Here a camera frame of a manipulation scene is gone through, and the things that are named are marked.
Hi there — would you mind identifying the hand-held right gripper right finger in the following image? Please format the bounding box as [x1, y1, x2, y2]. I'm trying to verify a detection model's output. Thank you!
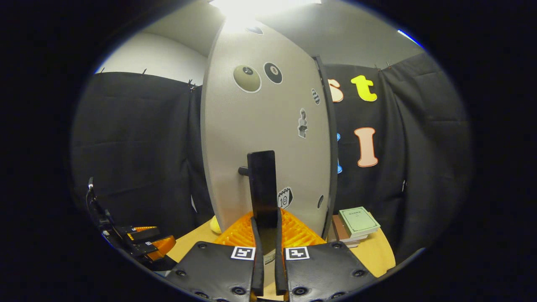
[275, 208, 377, 302]

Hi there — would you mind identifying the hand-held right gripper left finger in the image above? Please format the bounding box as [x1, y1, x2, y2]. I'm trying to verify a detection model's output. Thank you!
[165, 208, 265, 302]

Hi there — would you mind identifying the black door handle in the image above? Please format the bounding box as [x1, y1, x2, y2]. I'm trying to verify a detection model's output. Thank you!
[238, 150, 279, 230]

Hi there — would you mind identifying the white cabinet door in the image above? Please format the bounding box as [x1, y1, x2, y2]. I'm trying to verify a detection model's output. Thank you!
[200, 20, 336, 242]

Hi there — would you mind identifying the brown book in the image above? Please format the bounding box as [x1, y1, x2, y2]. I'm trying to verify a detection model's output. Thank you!
[331, 214, 351, 243]

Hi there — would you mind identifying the grey book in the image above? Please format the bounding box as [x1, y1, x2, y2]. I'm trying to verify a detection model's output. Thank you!
[327, 229, 370, 249]

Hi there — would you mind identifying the black backdrop cloth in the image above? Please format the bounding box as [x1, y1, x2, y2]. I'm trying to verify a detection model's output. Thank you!
[70, 52, 472, 265]

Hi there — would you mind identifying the green booklet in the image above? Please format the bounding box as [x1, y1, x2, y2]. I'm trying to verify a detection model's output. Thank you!
[338, 206, 381, 238]

